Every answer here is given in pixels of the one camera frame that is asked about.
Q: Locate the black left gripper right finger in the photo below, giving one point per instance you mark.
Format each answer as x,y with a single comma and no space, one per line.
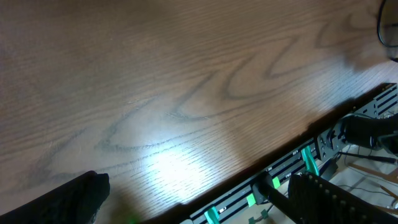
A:
316,200

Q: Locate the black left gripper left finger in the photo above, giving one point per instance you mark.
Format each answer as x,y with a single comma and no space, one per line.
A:
75,202

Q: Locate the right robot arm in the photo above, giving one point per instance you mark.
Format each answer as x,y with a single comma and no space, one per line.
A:
365,131

